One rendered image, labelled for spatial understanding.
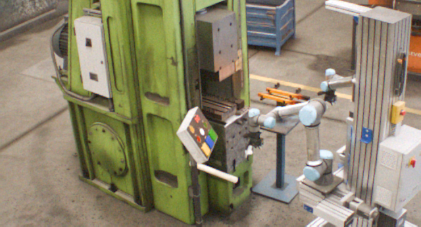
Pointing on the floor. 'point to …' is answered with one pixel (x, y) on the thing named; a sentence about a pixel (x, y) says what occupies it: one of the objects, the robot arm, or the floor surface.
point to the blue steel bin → (270, 19)
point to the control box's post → (196, 190)
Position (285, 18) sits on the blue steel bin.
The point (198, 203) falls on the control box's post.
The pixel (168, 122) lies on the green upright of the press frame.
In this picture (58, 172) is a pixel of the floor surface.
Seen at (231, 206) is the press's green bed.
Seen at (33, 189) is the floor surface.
